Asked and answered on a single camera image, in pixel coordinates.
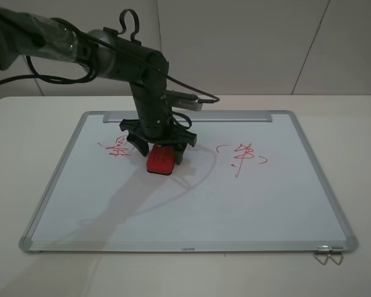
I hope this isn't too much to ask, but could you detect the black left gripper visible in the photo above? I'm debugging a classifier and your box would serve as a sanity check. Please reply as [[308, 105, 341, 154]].
[[119, 83, 197, 165]]

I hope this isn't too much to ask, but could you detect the red whiteboard eraser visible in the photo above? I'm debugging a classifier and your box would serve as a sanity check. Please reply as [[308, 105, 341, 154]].
[[147, 144, 175, 176]]

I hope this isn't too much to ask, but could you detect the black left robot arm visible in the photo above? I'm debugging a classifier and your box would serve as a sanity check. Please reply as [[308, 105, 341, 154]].
[[0, 7, 197, 159]]

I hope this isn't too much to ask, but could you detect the left metal binder clip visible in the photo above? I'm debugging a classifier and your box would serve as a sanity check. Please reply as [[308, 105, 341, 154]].
[[313, 246, 331, 266]]

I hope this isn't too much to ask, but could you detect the metal binder clip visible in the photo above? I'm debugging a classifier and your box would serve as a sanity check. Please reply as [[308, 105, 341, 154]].
[[313, 246, 331, 266], [328, 246, 344, 266]]

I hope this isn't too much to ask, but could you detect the right metal binder clip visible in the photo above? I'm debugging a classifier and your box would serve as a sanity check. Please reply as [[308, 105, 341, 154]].
[[328, 246, 344, 266]]

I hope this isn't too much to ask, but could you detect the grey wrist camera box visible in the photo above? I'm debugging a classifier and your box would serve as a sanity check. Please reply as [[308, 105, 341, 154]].
[[165, 90, 203, 111]]

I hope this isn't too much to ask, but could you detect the black camera cable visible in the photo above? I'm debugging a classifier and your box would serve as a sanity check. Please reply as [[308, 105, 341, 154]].
[[0, 8, 221, 131]]

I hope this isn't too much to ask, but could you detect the white board with grey frame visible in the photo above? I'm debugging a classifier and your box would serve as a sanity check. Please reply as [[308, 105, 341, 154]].
[[19, 111, 358, 254]]

